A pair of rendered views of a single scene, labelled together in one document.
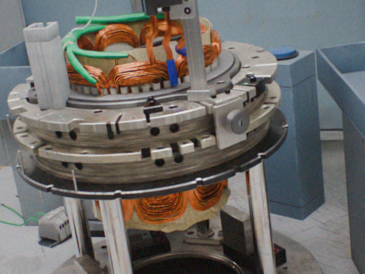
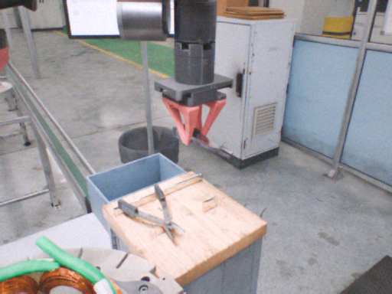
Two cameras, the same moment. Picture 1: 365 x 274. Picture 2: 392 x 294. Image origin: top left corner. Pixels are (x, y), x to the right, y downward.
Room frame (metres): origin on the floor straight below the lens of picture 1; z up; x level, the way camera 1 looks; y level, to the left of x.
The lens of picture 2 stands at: (0.83, -0.16, 1.39)
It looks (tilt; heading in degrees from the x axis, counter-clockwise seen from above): 26 degrees down; 33
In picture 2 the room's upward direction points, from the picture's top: straight up
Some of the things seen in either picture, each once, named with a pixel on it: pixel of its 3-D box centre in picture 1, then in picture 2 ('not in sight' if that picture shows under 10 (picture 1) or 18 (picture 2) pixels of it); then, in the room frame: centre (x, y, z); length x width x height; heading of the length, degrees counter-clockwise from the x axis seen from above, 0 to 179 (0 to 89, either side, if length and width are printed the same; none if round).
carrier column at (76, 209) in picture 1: (77, 211); not in sight; (0.93, 0.15, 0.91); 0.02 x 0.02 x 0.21
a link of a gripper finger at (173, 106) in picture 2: not in sight; (193, 114); (1.20, 0.09, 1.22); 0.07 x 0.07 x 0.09; 72
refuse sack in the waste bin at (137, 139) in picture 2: not in sight; (150, 161); (2.16, 1.08, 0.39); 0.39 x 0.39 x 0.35
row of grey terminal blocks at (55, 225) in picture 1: (63, 220); not in sight; (1.12, 0.21, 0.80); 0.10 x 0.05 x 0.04; 142
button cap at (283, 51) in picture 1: (282, 51); not in sight; (1.10, -0.16, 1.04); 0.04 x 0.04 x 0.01
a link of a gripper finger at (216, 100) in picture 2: not in sight; (194, 113); (1.21, 0.09, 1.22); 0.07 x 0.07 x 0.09; 72
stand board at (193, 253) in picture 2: not in sight; (181, 219); (1.16, 0.08, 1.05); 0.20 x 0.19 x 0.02; 71
